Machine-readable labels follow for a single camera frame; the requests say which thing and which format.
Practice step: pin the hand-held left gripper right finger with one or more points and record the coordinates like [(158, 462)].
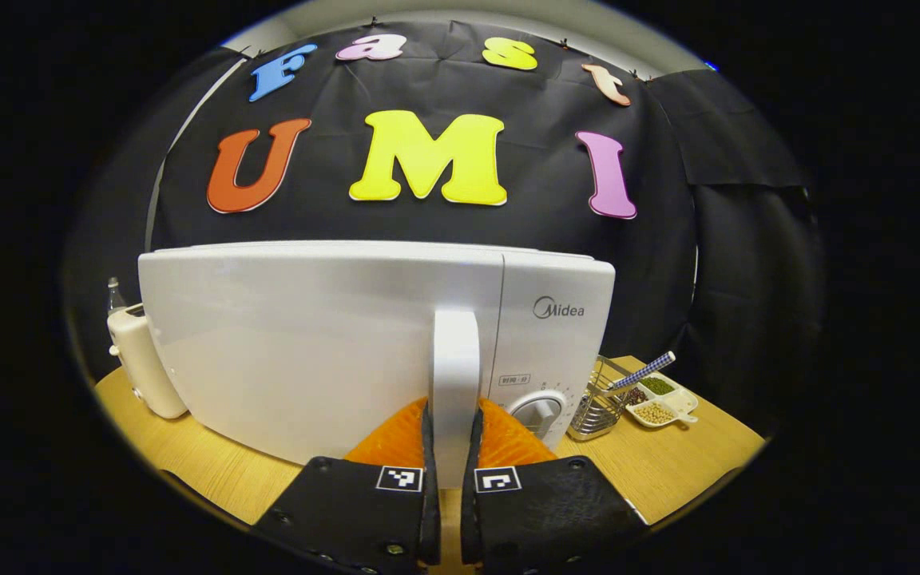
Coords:
[(468, 519)]

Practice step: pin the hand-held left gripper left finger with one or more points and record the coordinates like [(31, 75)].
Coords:
[(430, 519)]

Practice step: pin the white microwave oven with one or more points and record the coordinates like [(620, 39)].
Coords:
[(308, 343)]

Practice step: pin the white divided dish of beans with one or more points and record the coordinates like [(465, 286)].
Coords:
[(656, 413)]

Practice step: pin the cream toaster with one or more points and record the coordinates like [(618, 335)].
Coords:
[(144, 367)]

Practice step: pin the green drink bottle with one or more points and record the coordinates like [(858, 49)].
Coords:
[(115, 297)]

